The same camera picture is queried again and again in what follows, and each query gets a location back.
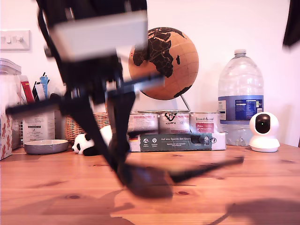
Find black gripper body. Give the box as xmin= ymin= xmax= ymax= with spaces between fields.
xmin=6 ymin=58 xmax=166 ymax=116

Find black sunglasses with blue lenses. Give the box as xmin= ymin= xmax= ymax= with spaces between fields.
xmin=117 ymin=156 xmax=245 ymax=199

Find panda plush toy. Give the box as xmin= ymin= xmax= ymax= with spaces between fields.
xmin=72 ymin=126 xmax=113 ymax=157

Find tin can with pink label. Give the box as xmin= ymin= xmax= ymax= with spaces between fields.
xmin=128 ymin=112 xmax=159 ymax=135

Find shallow grey bowl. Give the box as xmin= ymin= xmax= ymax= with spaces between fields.
xmin=24 ymin=139 xmax=70 ymax=155

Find blue and white pen pack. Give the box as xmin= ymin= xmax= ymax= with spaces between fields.
xmin=35 ymin=72 xmax=50 ymax=101

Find white printed paper carton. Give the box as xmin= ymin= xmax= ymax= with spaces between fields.
xmin=22 ymin=112 xmax=56 ymax=144

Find tin can with black logo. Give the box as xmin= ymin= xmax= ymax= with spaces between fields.
xmin=159 ymin=112 xmax=191 ymax=135

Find black pen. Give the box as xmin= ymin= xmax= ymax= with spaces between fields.
xmin=32 ymin=81 xmax=41 ymax=102

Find red flat package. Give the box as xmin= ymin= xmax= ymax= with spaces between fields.
xmin=20 ymin=75 xmax=36 ymax=104

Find cork globe on metal stand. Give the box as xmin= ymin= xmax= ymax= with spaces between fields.
xmin=128 ymin=27 xmax=200 ymax=114

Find tin can with red label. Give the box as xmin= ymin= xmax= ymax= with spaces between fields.
xmin=190 ymin=112 xmax=221 ymax=134

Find clear plastic lidded container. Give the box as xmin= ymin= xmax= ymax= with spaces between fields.
xmin=0 ymin=58 xmax=23 ymax=150

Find gingerbread print tissue box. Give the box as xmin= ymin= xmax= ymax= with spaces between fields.
xmin=0 ymin=113 xmax=14 ymax=161

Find large clear water bottle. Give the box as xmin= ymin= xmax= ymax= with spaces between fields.
xmin=217 ymin=48 xmax=265 ymax=146

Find wicker basket with handle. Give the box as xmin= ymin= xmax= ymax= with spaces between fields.
xmin=65 ymin=112 xmax=111 ymax=143

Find arm grey camera box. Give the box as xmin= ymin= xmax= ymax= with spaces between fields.
xmin=52 ymin=10 xmax=149 ymax=62

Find white light switch plate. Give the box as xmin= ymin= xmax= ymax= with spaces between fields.
xmin=0 ymin=30 xmax=31 ymax=51

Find small white round camera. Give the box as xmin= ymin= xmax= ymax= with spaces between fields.
xmin=248 ymin=112 xmax=281 ymax=153

